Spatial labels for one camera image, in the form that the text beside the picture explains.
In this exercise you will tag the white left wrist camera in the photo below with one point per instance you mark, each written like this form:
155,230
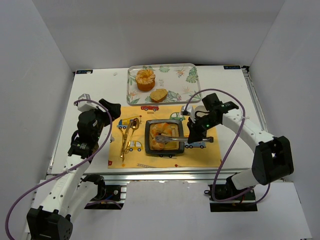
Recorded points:
84,104

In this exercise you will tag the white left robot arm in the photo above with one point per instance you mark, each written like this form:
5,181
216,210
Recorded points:
53,219

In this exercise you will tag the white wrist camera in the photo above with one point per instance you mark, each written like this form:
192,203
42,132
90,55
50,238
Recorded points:
84,104
187,110

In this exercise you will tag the gold knife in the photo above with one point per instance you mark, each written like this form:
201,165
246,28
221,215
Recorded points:
129,125

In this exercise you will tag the small round bun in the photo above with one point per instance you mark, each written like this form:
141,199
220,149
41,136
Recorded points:
157,146

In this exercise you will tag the sliced bread piece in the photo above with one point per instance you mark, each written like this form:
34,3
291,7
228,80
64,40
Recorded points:
158,95

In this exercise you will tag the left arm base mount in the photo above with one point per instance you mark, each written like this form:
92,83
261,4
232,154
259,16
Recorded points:
110,193

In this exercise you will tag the green mug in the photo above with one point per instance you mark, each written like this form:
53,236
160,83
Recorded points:
200,108

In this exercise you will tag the metal serving tongs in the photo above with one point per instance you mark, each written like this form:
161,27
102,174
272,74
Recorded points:
167,139

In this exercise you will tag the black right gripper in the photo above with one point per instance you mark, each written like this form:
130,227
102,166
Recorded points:
198,125

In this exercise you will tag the twisted ring bread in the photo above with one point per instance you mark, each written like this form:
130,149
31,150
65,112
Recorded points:
164,129

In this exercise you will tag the dark square plate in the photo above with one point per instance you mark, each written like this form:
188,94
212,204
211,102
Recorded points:
171,148

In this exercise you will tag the gold spoon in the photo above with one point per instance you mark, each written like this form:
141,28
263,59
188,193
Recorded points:
133,126

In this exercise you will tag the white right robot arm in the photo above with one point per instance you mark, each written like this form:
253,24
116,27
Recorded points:
272,156

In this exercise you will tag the sugar-topped round cake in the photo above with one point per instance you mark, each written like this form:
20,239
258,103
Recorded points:
145,80

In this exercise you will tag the floral serving tray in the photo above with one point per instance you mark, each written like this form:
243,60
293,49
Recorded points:
181,80

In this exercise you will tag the gold fork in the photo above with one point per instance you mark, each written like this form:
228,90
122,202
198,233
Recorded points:
123,145

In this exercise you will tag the yellow vehicle-print placemat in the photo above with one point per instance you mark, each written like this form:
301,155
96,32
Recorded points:
198,154

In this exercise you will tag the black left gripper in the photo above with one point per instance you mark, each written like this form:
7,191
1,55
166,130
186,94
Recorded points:
107,110

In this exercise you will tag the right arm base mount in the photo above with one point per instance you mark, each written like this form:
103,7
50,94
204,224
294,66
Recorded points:
225,198

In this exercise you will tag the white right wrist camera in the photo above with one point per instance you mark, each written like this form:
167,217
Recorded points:
187,110

